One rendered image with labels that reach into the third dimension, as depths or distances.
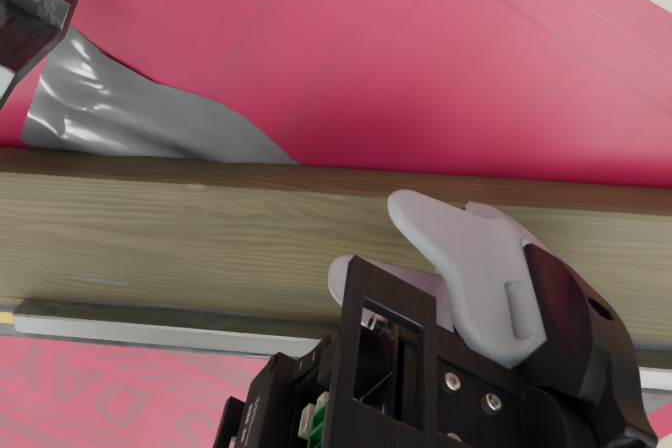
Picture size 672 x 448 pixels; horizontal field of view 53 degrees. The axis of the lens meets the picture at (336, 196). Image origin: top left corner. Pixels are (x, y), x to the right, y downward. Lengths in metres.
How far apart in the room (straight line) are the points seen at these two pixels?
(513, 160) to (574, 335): 0.13
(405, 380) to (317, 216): 0.13
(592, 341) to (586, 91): 0.13
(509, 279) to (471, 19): 0.10
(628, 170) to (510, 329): 0.13
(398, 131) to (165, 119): 0.10
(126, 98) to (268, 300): 0.11
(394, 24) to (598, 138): 0.10
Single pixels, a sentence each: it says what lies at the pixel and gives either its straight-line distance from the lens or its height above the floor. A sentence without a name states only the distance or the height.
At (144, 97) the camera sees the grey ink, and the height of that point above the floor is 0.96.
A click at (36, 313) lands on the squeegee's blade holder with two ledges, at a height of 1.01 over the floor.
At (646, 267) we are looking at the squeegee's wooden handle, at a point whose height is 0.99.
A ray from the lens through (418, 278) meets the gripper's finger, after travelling 0.25.
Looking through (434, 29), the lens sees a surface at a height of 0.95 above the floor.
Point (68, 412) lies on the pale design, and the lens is 0.50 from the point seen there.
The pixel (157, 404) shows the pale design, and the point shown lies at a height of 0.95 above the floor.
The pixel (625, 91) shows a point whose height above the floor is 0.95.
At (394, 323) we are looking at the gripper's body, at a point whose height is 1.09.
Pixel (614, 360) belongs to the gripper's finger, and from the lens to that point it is 0.18.
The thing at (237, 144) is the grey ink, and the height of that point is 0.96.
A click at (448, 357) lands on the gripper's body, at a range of 0.17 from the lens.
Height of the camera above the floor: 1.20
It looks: 52 degrees down
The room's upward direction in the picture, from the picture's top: 170 degrees counter-clockwise
